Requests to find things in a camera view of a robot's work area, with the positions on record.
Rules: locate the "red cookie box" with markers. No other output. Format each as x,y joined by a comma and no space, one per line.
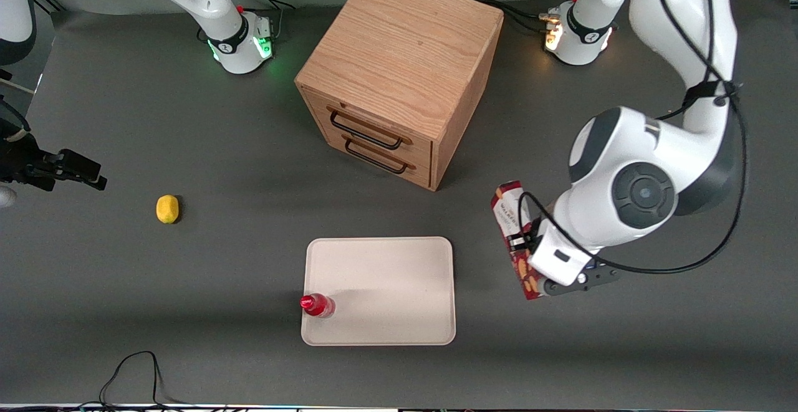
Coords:
505,209

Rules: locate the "beige rectangular tray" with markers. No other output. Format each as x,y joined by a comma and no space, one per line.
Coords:
386,287

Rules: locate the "yellow lemon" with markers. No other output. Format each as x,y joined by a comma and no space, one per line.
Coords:
167,209

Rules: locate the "wooden drawer front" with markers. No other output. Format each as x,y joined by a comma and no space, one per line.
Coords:
315,110
421,175

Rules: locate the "red cola bottle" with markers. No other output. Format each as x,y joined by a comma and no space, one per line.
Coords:
319,305

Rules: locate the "wooden two-drawer cabinet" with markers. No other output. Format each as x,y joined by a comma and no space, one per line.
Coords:
399,44

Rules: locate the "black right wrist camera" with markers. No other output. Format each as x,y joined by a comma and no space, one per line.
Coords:
15,144

